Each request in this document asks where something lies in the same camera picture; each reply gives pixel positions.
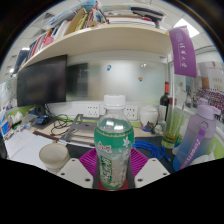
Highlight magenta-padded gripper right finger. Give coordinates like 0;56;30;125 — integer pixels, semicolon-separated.
128;148;171;189

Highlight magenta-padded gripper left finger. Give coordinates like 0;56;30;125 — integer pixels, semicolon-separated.
57;148;101;190

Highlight green-labelled clear drink bottle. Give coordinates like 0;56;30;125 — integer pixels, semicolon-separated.
93;94;135;191

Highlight purple water jug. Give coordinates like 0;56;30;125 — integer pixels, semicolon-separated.
172;104;222;173

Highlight black desk mat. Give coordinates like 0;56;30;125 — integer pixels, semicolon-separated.
64;134;178;173

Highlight white ceramic mug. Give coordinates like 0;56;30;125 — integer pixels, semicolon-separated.
38;142;70;174

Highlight flat round red coaster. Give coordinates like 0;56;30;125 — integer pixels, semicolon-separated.
94;179;130;192

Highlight grey metal laptop stand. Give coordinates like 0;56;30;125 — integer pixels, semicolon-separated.
59;113;98;148

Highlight white ceramic jar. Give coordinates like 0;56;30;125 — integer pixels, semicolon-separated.
139;104;159;133

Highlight large white paper sheet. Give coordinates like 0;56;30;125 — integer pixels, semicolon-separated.
3;129;51;168

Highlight small blue device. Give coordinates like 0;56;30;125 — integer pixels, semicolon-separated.
34;114;50;126

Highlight dark wine bottle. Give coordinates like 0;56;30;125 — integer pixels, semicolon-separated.
159;81;171;123

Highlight black computer monitor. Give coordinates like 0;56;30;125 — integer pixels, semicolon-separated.
16;54;69;108

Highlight group photo poster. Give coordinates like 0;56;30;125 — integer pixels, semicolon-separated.
196;61;224;123

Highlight purple hanging pennant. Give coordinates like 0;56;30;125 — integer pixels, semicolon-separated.
168;26;198;79

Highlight wooden shelf with books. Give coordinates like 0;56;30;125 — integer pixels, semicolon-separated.
13;0;173;73

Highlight ceiling light panel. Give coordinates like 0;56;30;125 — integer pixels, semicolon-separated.
173;18;200;38

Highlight blue coiled cable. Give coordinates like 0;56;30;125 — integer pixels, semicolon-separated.
132;139;171;163

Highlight black tangled cable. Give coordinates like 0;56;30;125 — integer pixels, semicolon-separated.
44;106;73;131

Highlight white wall socket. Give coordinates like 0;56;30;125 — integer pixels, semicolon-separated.
124;105;139;121
85;104;101;118

